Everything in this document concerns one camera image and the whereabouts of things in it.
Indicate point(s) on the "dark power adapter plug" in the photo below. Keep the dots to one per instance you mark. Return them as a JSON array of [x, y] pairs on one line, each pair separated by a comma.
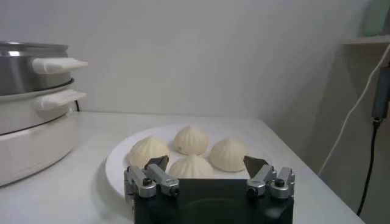
[[381, 94]]

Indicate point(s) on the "white round plate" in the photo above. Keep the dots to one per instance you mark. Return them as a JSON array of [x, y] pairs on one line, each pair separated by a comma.
[[117, 165]]

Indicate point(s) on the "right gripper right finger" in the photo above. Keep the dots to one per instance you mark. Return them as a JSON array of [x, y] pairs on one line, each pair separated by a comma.
[[265, 178]]

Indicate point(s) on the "white electric cooker base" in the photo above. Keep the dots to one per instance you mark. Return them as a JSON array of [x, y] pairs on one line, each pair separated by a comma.
[[30, 152]]

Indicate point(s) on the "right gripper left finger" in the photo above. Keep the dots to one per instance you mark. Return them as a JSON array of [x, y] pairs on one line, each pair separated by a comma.
[[143, 179]]

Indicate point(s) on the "white steamed baozi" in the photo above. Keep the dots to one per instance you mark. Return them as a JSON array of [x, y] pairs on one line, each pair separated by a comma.
[[191, 140], [148, 149], [228, 153], [191, 167]]

